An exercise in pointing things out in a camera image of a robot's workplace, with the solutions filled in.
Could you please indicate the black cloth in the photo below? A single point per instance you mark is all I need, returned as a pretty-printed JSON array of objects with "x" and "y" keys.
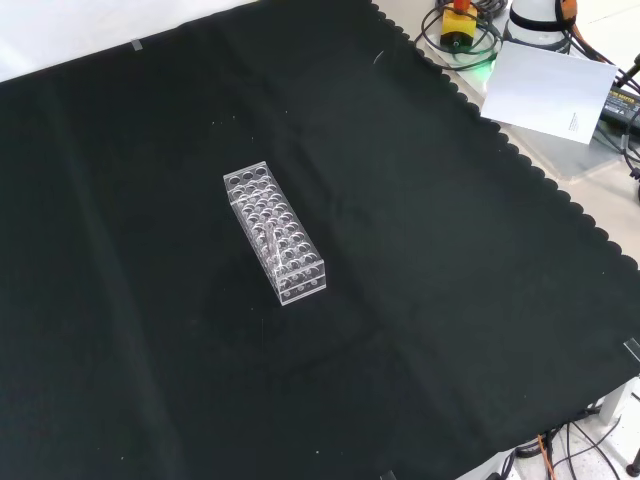
[{"x": 150, "y": 310}]

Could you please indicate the yellow stop button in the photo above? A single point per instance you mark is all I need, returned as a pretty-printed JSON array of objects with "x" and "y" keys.
[{"x": 459, "y": 25}]

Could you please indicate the white bench leg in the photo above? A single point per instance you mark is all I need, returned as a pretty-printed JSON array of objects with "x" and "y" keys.
[{"x": 617, "y": 400}]

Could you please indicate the black power adapter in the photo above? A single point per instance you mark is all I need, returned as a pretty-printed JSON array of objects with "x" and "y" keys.
[{"x": 622, "y": 106}]

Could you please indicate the clear test tube rack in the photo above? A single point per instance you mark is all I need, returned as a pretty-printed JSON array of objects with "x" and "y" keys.
[{"x": 295, "y": 260}]

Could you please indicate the pale board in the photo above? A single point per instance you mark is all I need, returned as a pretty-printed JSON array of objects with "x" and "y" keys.
[{"x": 545, "y": 92}]

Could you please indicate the grey tape piece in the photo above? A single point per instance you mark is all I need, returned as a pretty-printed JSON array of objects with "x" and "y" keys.
[
  {"x": 136, "y": 45},
  {"x": 389, "y": 475},
  {"x": 633, "y": 348}
]

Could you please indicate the grey metal base plate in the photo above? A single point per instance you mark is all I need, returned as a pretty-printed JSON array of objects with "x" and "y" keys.
[{"x": 575, "y": 155}]

